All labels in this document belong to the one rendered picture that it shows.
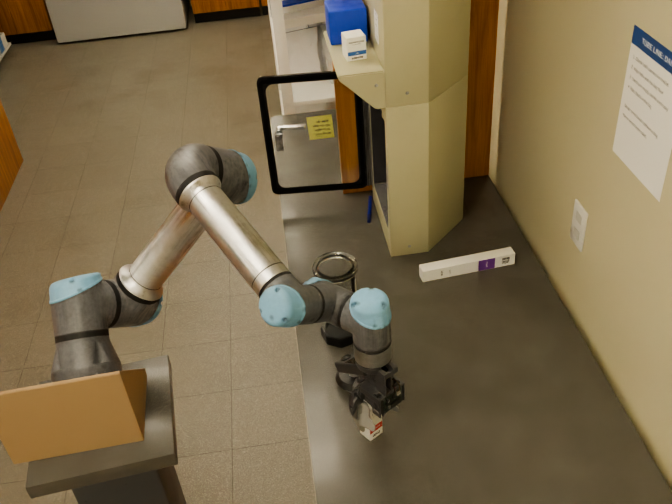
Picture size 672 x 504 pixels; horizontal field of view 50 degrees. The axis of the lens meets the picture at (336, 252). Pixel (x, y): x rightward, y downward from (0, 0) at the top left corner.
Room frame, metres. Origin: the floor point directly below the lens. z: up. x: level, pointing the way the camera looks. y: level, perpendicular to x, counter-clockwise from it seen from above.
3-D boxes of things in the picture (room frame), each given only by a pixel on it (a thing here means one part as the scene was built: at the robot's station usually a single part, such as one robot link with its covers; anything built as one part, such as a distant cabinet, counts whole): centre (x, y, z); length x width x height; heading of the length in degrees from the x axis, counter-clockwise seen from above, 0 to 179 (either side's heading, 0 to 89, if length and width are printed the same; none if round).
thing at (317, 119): (1.99, 0.03, 1.19); 0.30 x 0.01 x 0.40; 88
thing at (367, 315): (1.03, -0.05, 1.29); 0.09 x 0.08 x 0.11; 50
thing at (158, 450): (1.17, 0.58, 0.92); 0.32 x 0.32 x 0.04; 10
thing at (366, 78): (1.83, -0.09, 1.46); 0.32 x 0.11 x 0.10; 4
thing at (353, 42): (1.78, -0.09, 1.54); 0.05 x 0.05 x 0.06; 12
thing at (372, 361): (1.03, -0.06, 1.21); 0.08 x 0.08 x 0.05
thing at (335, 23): (1.92, -0.08, 1.56); 0.10 x 0.10 x 0.09; 4
